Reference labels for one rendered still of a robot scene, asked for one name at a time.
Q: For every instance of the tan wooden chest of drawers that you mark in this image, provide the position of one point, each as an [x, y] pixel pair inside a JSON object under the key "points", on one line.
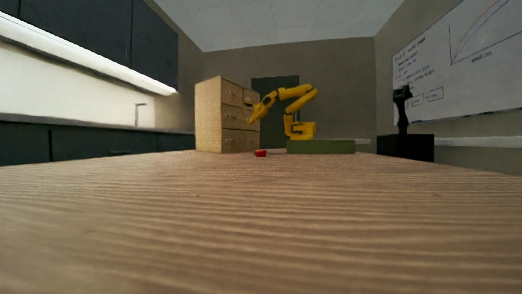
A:
{"points": [[208, 116]]}

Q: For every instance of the tan wooden drawer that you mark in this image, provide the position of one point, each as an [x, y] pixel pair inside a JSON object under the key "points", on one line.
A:
{"points": [[248, 96], [251, 140], [232, 140], [228, 120], [231, 93], [252, 125]]}

